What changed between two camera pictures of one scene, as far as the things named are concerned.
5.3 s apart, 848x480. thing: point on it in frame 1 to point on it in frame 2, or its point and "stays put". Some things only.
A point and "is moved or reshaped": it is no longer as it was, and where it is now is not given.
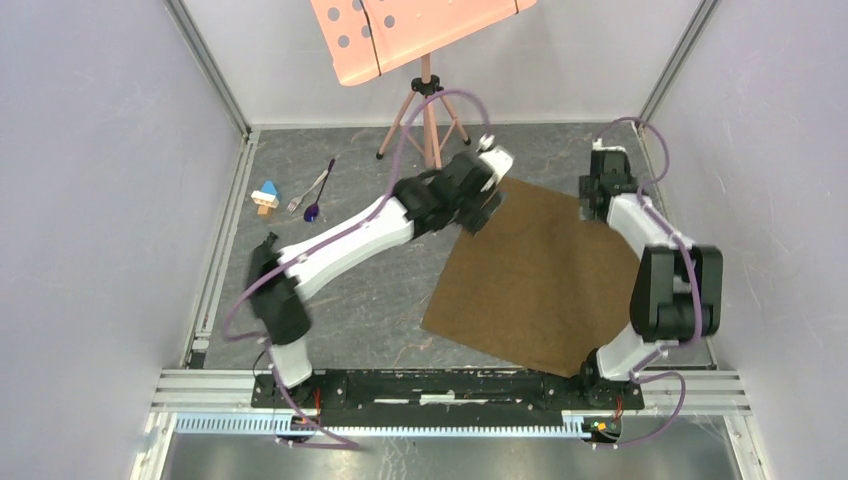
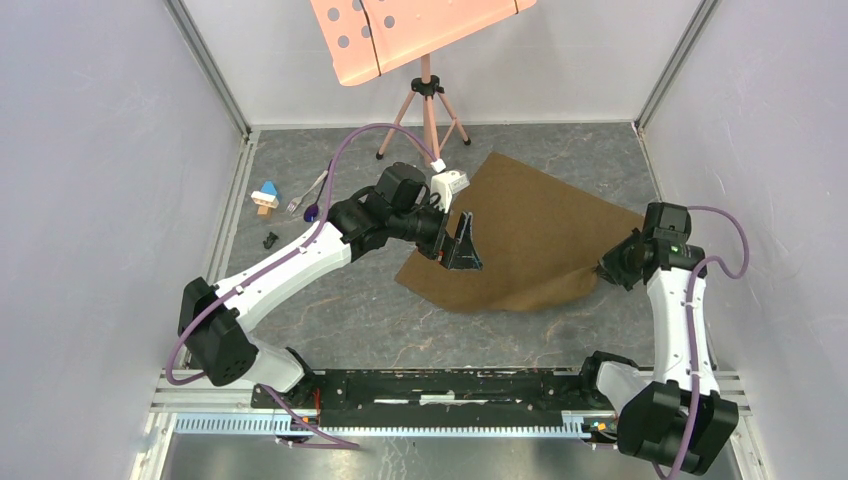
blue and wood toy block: (265, 198) stays put
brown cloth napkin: (537, 283) is moved or reshaped
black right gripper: (585, 185) to (609, 266)
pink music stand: (363, 39) stays put
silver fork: (295, 202) stays put
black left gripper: (475, 220) to (454, 254)
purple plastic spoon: (312, 211) stays put
